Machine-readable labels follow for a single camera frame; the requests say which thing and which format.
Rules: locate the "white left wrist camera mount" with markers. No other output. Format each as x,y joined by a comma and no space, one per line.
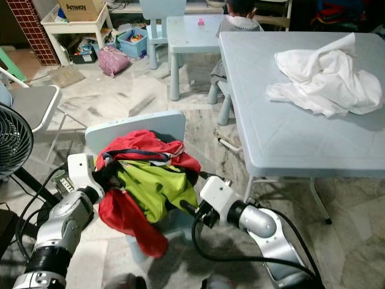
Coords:
81,174

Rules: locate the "lime green garment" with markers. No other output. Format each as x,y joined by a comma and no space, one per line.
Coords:
156,189

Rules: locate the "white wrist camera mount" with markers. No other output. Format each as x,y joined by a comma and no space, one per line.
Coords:
81,174
221,195

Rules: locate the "green board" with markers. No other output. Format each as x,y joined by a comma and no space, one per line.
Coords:
9,65

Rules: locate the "white shirt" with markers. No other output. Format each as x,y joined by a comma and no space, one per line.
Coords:
325,78

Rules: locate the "flat brown cardboard sheet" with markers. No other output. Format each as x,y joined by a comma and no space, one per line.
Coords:
30,63

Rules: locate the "red brick pattern panel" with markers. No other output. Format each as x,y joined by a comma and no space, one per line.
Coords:
33,30

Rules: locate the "green printed carton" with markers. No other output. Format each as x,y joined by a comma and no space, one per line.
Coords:
63,182

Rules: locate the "black floor fan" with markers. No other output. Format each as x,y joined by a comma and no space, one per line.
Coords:
15,141

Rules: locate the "pink bag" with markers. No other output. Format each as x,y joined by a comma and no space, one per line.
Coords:
114,62

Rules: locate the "blue toy box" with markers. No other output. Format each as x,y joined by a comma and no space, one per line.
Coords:
132,48

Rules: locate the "small light blue kids chair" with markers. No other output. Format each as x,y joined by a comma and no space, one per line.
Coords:
162,9

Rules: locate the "brown floor mat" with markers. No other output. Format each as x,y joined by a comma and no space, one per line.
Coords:
67,75

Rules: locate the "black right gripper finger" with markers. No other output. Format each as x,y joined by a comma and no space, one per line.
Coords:
206,176
189,209

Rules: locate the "grey robot left leg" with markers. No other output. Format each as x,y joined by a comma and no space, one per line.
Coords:
132,282

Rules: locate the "white low shelf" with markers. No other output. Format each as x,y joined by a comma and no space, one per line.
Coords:
75,27

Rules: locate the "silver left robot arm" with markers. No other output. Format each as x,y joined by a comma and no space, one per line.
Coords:
63,220

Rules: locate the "grey folding chair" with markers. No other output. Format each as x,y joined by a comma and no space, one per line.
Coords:
39,102

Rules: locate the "sitting child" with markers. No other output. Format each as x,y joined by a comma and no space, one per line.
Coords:
240,24

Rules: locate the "small black box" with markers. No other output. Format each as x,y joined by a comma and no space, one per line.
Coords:
83,56

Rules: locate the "black stool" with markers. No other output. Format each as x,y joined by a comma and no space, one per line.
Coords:
7,235

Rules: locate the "small pink toy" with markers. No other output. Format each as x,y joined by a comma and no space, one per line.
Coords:
201,23

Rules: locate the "grey robot leg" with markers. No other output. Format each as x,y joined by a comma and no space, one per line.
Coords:
218,283
132,282

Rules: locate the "brown cardboard box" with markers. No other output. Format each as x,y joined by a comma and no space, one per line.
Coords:
81,9

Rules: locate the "light blue kids stool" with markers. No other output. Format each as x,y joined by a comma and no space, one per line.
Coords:
224,99

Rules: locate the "small light blue table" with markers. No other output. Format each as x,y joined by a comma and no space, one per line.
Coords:
189,33

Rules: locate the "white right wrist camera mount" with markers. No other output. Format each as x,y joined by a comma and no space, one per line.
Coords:
221,195

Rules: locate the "grey robot right leg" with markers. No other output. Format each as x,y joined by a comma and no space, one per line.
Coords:
218,283

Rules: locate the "light blue plastic chair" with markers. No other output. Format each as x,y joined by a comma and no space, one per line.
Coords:
138,123

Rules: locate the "red garment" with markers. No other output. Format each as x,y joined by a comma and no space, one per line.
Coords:
126,220

